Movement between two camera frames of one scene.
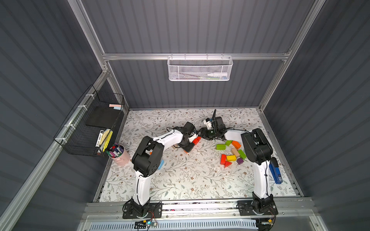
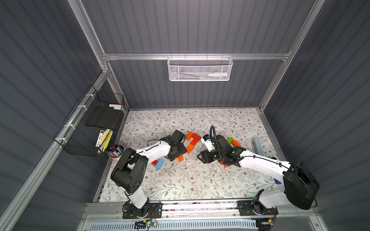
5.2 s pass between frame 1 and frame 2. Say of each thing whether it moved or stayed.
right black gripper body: moved
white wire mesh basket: stayed
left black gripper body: moved
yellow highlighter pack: stayed
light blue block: stayed
